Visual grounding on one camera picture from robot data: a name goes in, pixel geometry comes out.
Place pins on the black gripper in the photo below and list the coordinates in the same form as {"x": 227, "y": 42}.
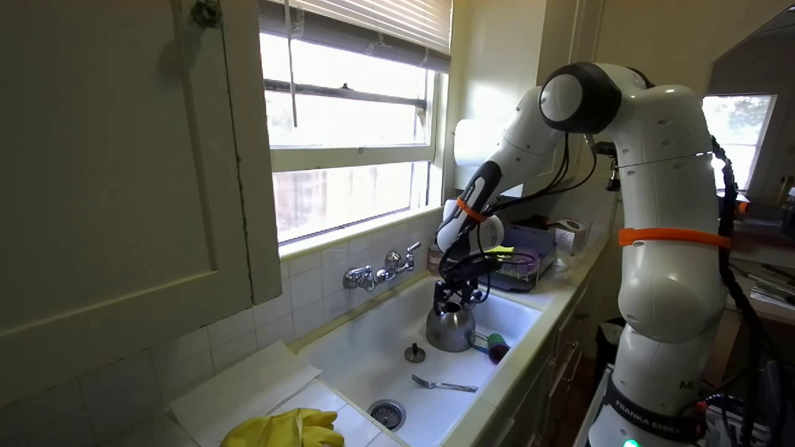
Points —
{"x": 465, "y": 269}

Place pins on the stainless steel teapot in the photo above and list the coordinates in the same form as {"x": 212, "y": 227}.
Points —
{"x": 450, "y": 328}

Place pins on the round steel teapot lid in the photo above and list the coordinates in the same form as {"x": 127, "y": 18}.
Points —
{"x": 416, "y": 353}

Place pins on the chrome wall faucet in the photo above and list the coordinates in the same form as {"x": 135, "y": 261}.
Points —
{"x": 383, "y": 271}

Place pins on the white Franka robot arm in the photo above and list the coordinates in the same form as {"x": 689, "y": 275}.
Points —
{"x": 666, "y": 281}

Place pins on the blue green dish brush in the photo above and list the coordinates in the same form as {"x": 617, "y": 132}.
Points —
{"x": 495, "y": 347}

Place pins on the dark dish rack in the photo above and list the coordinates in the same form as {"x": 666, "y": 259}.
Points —
{"x": 531, "y": 256}

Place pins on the metal fork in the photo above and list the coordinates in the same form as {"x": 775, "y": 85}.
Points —
{"x": 443, "y": 386}

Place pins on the white sink basin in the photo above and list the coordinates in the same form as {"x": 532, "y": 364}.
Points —
{"x": 373, "y": 364}

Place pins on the lower cabinet fronts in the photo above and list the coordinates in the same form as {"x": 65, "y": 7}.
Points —
{"x": 555, "y": 364}

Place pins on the white plastic container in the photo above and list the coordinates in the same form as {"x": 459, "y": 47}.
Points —
{"x": 572, "y": 237}

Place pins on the black sink drain stopper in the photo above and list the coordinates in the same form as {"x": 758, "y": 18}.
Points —
{"x": 386, "y": 414}

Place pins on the kitchen window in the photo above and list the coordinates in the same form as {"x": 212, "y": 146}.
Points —
{"x": 350, "y": 125}

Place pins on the yellow cloth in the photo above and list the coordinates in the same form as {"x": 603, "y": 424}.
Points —
{"x": 283, "y": 430}

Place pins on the window blind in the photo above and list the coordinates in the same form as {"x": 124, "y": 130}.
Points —
{"x": 373, "y": 22}

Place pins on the background room window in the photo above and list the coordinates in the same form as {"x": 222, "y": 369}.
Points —
{"x": 737, "y": 132}

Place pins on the cream cabinet door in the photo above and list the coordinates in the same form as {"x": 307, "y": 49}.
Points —
{"x": 109, "y": 183}

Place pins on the cabinet door latch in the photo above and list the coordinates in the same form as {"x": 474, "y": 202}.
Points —
{"x": 206, "y": 13}

